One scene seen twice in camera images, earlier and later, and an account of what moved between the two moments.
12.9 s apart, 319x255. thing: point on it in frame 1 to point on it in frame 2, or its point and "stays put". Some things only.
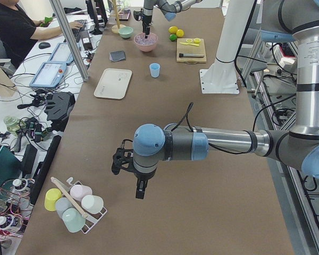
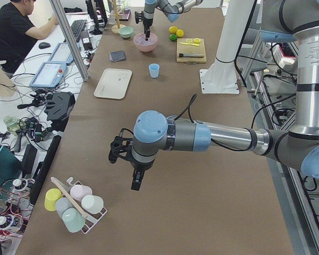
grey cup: x=61 y=204 stays put
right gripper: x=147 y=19 stays put
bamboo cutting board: x=190 y=49 stays put
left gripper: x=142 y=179 to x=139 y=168
